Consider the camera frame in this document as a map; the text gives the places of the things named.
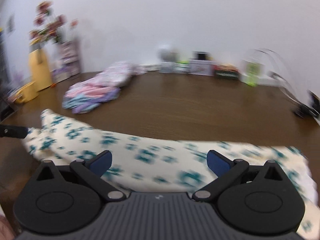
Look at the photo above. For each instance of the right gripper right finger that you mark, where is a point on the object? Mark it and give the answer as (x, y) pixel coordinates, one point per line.
(227, 171)

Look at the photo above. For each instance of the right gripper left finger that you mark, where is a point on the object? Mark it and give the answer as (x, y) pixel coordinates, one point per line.
(90, 172)

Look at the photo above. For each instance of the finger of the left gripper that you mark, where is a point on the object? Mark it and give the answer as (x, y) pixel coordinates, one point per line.
(18, 132)

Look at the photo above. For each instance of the cream floral green dress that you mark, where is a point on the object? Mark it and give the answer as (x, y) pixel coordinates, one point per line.
(154, 165)

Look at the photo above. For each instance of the yellow mug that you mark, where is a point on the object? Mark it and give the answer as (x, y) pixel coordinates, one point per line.
(26, 93)

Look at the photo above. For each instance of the purple tissue box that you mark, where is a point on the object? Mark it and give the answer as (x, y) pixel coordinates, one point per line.
(59, 75)

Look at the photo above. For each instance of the pink blue folded garment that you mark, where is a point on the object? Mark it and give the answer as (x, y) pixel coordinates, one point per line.
(83, 99)

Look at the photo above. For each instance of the yellow thermos jug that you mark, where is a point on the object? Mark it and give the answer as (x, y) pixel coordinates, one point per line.
(39, 67)

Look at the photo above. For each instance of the dark red tea box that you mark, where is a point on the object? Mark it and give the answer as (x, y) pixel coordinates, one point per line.
(228, 71)

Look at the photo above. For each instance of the black phone holder clamp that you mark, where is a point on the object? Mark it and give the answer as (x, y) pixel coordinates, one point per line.
(305, 111)

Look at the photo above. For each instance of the pink floral white garment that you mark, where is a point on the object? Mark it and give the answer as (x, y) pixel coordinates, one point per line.
(118, 74)

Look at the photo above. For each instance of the green spray bottle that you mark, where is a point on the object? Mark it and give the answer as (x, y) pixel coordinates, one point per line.
(252, 73)

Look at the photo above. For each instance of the grey tin box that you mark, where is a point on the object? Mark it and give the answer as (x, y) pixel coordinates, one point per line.
(201, 67)

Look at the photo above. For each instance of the pink rose bouquet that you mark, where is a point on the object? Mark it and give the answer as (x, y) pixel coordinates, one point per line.
(51, 27)

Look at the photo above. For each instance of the green white small box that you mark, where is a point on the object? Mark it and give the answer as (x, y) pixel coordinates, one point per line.
(181, 67)

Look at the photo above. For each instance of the small black box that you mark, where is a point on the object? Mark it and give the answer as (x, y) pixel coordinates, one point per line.
(201, 56)

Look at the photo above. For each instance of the white astronaut figurine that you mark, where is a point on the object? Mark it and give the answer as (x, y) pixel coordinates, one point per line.
(168, 57)

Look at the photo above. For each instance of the black picture frame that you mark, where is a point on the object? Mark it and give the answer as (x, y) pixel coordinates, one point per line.
(6, 109)

